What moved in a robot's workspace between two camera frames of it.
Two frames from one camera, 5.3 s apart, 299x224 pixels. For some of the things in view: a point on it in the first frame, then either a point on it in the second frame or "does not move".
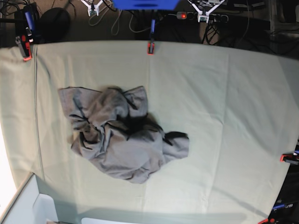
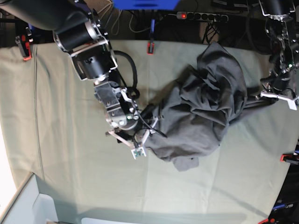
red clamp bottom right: (272, 220) does not move
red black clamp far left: (24, 42) does not move
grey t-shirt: (112, 128) to (190, 126)
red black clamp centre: (151, 46) does not move
